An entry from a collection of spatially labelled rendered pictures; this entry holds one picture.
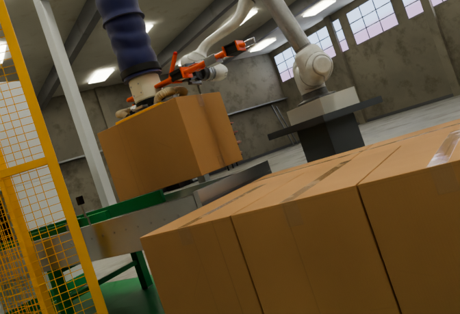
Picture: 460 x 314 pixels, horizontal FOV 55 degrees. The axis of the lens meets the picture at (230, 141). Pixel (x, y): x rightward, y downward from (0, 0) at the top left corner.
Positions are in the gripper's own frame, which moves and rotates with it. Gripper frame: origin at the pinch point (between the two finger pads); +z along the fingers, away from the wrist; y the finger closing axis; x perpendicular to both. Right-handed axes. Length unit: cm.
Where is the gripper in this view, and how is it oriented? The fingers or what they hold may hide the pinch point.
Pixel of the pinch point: (181, 74)
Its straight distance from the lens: 236.1
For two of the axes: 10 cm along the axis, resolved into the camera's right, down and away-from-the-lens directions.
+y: 3.3, 9.4, -0.1
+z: -5.1, 1.7, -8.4
